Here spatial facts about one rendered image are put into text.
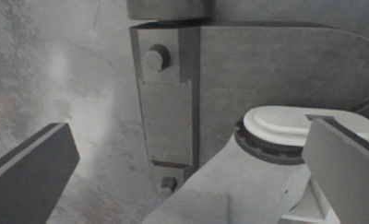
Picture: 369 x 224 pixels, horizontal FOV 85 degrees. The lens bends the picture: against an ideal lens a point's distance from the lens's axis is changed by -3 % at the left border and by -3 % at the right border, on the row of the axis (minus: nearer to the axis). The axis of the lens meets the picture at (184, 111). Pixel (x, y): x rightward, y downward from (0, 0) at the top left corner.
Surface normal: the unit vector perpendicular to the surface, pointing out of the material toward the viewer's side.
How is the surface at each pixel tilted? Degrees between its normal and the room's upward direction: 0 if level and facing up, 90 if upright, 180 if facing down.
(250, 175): 90
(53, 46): 0
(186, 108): 0
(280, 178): 90
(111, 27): 0
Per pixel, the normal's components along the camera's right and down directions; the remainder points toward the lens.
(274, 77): -0.21, 0.47
